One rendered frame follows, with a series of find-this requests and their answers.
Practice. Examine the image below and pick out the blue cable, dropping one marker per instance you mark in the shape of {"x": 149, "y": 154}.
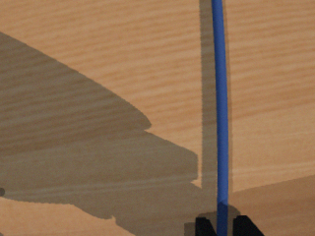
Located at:
{"x": 222, "y": 118}

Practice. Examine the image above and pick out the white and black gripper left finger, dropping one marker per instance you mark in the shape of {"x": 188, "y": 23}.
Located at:
{"x": 203, "y": 227}

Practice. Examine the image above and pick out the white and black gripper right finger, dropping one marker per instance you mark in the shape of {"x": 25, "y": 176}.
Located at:
{"x": 243, "y": 226}

